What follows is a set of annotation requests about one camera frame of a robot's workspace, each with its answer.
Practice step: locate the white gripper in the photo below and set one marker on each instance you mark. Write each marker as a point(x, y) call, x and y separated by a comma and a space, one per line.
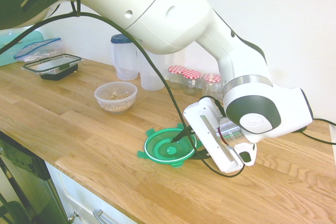
point(207, 134)

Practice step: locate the green round container lid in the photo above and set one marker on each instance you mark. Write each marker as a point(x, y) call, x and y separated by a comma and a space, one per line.
point(157, 148)

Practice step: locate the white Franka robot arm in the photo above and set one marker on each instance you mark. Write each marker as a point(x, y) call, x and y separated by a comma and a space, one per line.
point(157, 11)

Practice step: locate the glass jar red checkered lid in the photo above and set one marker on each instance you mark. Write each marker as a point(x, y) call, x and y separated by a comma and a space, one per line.
point(211, 77)
point(191, 74)
point(176, 69)

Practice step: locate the translucent pitcher light blue lid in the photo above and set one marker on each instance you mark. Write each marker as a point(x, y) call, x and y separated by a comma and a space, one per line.
point(149, 77)

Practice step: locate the translucent pitcher dark blue lid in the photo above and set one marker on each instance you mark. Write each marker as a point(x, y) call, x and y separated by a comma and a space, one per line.
point(123, 61)

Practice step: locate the black container clear lid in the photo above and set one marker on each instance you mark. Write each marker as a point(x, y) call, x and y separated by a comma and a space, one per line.
point(52, 62)

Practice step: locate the clear bowl with cereal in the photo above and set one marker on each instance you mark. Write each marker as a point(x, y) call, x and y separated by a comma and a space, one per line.
point(115, 103)

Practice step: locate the dark round kettle base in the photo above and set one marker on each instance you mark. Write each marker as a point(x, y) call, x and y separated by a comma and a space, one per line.
point(303, 129)

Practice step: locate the white cabinet drawer front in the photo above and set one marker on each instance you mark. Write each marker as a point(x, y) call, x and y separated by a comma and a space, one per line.
point(78, 197)

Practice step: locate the silver cabinet knob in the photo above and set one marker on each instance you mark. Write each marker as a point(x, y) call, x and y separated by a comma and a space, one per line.
point(72, 216)

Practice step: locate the stainless steel dishwasher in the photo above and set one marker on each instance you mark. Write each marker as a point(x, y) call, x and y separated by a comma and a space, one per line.
point(26, 176)

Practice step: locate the clear zip bag blue seal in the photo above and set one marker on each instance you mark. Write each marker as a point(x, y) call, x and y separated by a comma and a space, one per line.
point(39, 49)

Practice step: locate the teal cutting board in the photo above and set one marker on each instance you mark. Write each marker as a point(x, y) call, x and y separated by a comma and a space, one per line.
point(5, 58)

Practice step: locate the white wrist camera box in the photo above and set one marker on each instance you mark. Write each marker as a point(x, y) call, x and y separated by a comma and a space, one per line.
point(246, 155)

